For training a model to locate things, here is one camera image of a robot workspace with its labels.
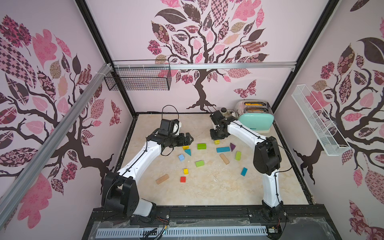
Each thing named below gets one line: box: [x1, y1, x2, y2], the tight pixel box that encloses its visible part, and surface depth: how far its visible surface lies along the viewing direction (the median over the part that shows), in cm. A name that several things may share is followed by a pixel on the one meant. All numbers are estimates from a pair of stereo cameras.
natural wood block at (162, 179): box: [155, 174, 170, 185], surface depth 88 cm
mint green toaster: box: [235, 99, 275, 134], surface depth 102 cm
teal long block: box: [216, 146, 231, 153], surface depth 102 cm
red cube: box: [180, 176, 187, 183], surface depth 87 cm
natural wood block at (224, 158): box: [219, 153, 230, 165], surface depth 97 cm
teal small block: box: [240, 167, 248, 177], surface depth 89 cm
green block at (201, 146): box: [197, 143, 207, 150], surface depth 103 cm
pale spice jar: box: [220, 107, 228, 115], surface depth 112 cm
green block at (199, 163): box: [195, 160, 205, 168], surface depth 94 cm
